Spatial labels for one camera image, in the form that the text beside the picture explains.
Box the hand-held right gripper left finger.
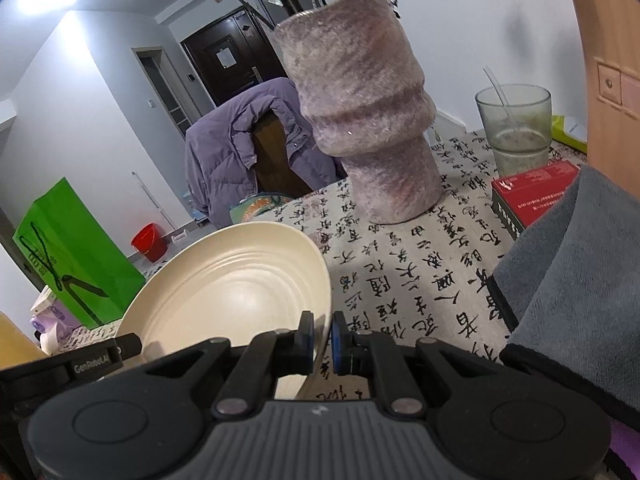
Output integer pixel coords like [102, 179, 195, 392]
[132, 310, 327, 420]

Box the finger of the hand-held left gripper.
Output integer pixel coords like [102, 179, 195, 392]
[116, 332, 143, 361]

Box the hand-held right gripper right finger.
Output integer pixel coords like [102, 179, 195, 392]
[331, 311, 511, 418]

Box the cream plate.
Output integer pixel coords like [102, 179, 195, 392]
[120, 222, 333, 401]

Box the white tissue paper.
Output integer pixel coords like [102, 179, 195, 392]
[39, 327, 63, 356]

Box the yellow thermos jug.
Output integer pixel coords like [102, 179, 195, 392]
[0, 310, 48, 371]

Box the purple tissue pack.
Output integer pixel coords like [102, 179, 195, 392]
[30, 285, 81, 343]

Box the white flat box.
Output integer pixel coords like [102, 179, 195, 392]
[30, 285, 56, 316]

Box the printed tablecloth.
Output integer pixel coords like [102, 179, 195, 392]
[60, 127, 601, 406]

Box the red bucket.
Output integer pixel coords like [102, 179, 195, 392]
[131, 224, 168, 262]

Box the green paper bag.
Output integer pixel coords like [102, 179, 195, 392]
[12, 176, 147, 330]

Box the white mop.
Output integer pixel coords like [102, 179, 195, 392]
[131, 171, 188, 241]

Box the patterned seat cushion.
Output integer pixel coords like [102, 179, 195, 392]
[229, 192, 296, 223]

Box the wooden chair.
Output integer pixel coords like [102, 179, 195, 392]
[250, 110, 313, 198]

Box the purple padded jacket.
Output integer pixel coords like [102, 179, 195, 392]
[184, 77, 351, 228]

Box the pink textured vase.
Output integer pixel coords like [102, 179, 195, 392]
[270, 0, 443, 225]

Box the grey and purple cloth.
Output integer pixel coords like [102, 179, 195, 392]
[487, 165, 640, 480]

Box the red box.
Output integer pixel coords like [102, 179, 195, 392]
[491, 161, 581, 240]

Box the grey interior doorway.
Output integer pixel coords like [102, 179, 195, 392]
[131, 46, 193, 138]

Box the glass cup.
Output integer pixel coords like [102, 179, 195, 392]
[475, 85, 552, 176]

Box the dark entrance door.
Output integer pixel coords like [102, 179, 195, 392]
[181, 7, 281, 108]

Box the drinking straw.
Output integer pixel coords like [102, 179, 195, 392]
[482, 66, 518, 126]

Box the lime green packet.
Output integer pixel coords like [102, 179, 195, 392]
[550, 115, 588, 151]

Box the beige suitcase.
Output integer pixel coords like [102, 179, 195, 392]
[569, 0, 640, 191]

